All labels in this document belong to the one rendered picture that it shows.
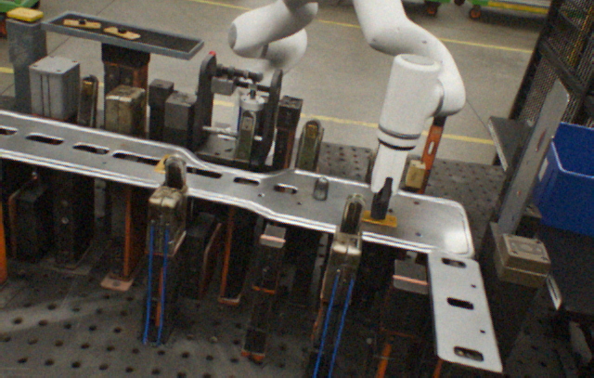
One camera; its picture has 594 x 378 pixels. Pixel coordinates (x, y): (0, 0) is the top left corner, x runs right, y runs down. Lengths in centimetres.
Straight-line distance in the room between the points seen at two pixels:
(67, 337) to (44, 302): 12
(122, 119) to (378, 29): 64
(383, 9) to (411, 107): 21
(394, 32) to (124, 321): 82
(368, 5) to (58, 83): 73
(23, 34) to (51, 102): 26
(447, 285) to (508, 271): 12
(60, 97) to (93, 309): 49
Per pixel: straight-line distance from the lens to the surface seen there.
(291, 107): 141
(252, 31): 170
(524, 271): 120
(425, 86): 110
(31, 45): 173
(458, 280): 116
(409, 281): 115
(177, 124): 147
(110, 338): 135
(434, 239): 125
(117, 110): 147
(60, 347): 135
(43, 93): 154
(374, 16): 119
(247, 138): 140
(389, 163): 114
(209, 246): 137
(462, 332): 105
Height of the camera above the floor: 164
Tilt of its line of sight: 28 degrees down
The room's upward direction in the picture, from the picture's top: 10 degrees clockwise
